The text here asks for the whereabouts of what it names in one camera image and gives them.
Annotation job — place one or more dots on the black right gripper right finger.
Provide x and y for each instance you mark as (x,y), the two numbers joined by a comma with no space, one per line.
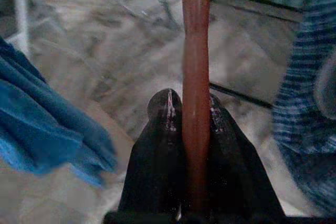
(236,176)

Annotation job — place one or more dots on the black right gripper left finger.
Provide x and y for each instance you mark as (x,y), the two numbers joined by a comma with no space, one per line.
(155,169)

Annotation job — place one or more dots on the pink plastic clothes hanger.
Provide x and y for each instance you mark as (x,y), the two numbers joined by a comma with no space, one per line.
(195,77)

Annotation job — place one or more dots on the blue t-shirt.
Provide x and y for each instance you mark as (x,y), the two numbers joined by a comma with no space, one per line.
(47,129)

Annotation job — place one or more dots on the black metal drying rack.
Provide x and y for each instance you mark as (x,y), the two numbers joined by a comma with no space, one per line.
(241,95)

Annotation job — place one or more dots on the blue plaid shirt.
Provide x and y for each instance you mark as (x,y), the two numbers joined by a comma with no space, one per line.
(302,116)

